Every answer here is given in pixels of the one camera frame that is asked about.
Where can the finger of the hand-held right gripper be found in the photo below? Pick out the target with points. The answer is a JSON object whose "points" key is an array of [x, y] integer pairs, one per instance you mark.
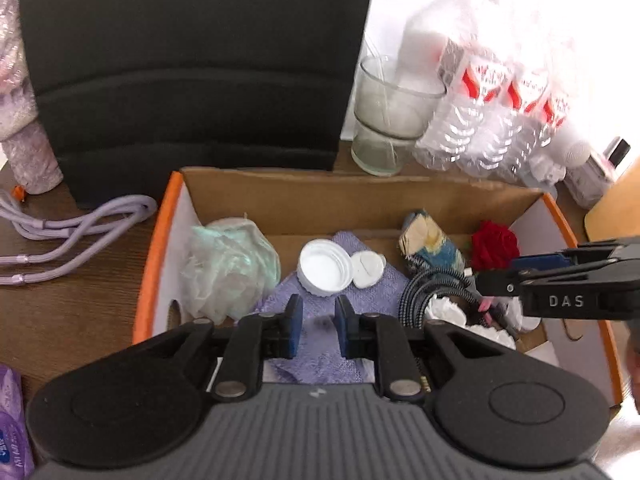
{"points": [[540, 263], [500, 282]]}

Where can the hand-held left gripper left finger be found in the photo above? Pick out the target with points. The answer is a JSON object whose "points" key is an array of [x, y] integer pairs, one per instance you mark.
{"points": [[295, 326]]}

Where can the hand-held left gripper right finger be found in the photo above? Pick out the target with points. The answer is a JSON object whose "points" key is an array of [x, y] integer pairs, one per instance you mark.
{"points": [[342, 329]]}

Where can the red artificial rose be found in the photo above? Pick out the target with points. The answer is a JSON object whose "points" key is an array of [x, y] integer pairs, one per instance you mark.
{"points": [[495, 245]]}

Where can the purple grey cloth pouch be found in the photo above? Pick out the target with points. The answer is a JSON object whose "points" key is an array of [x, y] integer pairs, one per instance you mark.
{"points": [[370, 300]]}

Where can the white round lid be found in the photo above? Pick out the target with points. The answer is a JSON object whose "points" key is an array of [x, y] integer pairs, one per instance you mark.
{"points": [[322, 267]]}

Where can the iridescent plastic bag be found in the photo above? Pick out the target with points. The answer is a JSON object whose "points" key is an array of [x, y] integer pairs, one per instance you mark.
{"points": [[230, 265]]}

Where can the red orange cardboard box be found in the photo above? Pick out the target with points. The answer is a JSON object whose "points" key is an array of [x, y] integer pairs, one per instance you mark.
{"points": [[350, 205]]}

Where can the white crumpled tissue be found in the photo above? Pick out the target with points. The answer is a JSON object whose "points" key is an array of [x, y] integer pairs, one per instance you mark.
{"points": [[445, 310]]}

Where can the small white cap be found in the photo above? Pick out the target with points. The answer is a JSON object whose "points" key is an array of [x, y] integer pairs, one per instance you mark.
{"points": [[367, 270]]}

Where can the blue beige crumpled packet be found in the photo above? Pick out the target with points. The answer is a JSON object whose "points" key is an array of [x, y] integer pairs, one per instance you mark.
{"points": [[432, 242]]}

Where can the yellow thermos jug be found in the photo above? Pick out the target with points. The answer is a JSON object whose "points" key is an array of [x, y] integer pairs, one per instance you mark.
{"points": [[617, 210]]}

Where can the red label water bottle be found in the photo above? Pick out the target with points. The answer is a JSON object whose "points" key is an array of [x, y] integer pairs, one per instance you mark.
{"points": [[537, 160], [500, 145], [450, 130]]}

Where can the small white box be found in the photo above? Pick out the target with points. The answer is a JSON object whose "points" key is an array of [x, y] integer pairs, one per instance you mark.
{"points": [[595, 175]]}

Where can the white robot figure speaker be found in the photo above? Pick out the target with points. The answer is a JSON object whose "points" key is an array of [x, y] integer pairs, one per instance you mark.
{"points": [[570, 152]]}

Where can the clear glass cup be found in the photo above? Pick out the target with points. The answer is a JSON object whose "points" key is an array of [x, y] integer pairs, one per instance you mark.
{"points": [[387, 130]]}

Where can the milky white plastic bottle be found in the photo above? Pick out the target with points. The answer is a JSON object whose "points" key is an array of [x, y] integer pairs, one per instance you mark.
{"points": [[430, 35]]}

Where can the black paper bag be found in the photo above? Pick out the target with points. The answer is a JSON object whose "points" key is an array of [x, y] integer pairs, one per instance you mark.
{"points": [[190, 75]]}

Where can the purple tissue pack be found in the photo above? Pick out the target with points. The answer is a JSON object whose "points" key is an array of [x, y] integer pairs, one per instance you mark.
{"points": [[12, 425]]}

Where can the mottled purple vase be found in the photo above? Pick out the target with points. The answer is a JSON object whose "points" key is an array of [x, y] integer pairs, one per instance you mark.
{"points": [[27, 125]]}

